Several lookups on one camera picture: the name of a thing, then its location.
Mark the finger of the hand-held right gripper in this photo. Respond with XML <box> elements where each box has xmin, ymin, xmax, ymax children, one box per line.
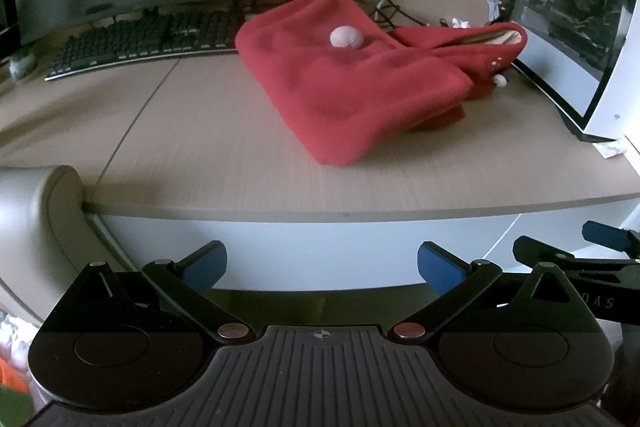
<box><xmin>512</xmin><ymin>235</ymin><xmax>581</xmax><ymax>269</ymax></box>
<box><xmin>582</xmin><ymin>221</ymin><xmax>640</xmax><ymax>253</ymax></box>

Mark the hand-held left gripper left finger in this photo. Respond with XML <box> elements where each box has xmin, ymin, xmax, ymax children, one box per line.
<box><xmin>42</xmin><ymin>241</ymin><xmax>256</xmax><ymax>345</ymax></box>

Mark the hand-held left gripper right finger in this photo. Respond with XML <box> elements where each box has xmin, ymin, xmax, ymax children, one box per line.
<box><xmin>390</xmin><ymin>242</ymin><xmax>601</xmax><ymax>345</ymax></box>

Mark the red fleece garment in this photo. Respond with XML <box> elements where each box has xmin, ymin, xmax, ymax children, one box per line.
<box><xmin>235</xmin><ymin>0</ymin><xmax>528</xmax><ymax>168</ymax></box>

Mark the crumpled white tissue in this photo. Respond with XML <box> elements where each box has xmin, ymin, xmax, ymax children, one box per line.
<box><xmin>592</xmin><ymin>138</ymin><xmax>628</xmax><ymax>158</ymax></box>

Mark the grey chair armrest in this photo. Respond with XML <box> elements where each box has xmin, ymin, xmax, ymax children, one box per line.
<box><xmin>0</xmin><ymin>164</ymin><xmax>138</xmax><ymax>325</ymax></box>

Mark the colourful cloth pile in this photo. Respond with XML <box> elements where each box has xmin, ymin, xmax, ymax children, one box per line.
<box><xmin>0</xmin><ymin>312</ymin><xmax>36</xmax><ymax>413</ymax></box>

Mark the white glass-panel computer case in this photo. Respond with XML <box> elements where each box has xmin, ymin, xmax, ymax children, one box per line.
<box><xmin>509</xmin><ymin>0</ymin><xmax>640</xmax><ymax>144</ymax></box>

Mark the black keyboard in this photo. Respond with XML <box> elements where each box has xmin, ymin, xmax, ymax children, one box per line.
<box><xmin>44</xmin><ymin>8</ymin><xmax>252</xmax><ymax>82</ymax></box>

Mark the small grey green object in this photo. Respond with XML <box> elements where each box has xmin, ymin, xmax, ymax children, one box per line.
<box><xmin>9</xmin><ymin>47</ymin><xmax>40</xmax><ymax>82</ymax></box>

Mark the dark object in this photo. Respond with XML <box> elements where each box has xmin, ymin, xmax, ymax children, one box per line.
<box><xmin>0</xmin><ymin>0</ymin><xmax>18</xmax><ymax>58</ymax></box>

